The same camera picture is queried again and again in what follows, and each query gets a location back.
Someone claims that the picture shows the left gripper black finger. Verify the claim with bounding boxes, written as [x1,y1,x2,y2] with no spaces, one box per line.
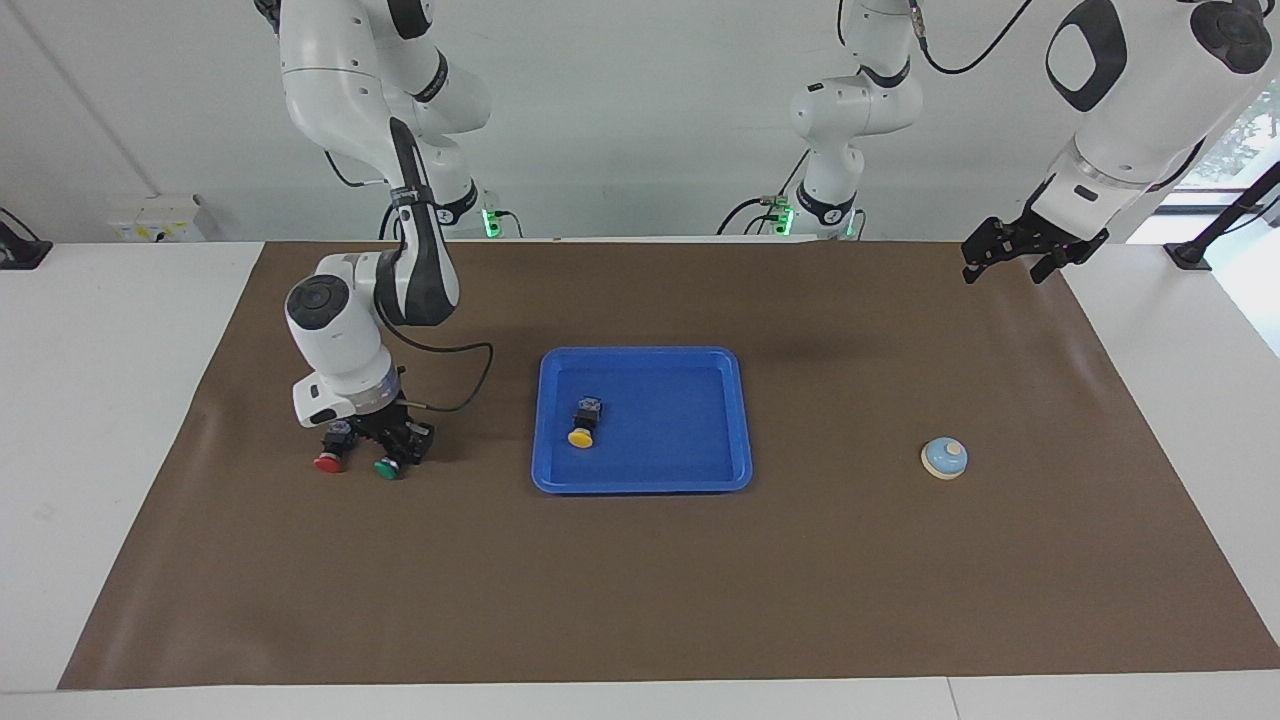
[962,217,1021,285]
[1030,250,1093,287]

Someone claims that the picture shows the red push button switch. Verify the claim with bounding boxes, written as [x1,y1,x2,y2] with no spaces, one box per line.
[313,422,357,474]

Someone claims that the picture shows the yellow push button switch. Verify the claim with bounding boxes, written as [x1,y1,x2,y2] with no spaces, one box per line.
[567,396,606,449]

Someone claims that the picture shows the light blue desk bell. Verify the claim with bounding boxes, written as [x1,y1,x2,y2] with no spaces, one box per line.
[921,437,969,481]

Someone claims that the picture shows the blue plastic tray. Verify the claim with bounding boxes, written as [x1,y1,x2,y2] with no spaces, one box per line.
[531,346,753,495]

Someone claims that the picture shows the black stand with pole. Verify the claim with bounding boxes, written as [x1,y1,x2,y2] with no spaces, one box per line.
[1165,160,1280,273]

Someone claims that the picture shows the window with green foliage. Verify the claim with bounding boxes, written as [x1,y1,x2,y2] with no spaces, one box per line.
[1172,85,1280,193]

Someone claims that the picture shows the brown table mat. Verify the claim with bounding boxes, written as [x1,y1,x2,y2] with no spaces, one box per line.
[58,240,1280,691]

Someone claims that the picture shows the black table clamp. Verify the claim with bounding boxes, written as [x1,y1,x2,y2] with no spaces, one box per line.
[0,207,53,271]

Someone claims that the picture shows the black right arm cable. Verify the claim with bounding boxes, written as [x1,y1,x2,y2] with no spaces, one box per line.
[375,315,496,413]

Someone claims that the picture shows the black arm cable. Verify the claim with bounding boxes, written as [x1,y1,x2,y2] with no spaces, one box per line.
[375,315,496,413]
[905,0,1036,77]

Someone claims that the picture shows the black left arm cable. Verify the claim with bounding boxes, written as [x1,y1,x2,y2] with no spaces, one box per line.
[905,0,1036,77]

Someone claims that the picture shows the white wall outlet box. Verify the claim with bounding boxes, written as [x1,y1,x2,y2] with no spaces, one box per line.
[108,195,206,243]

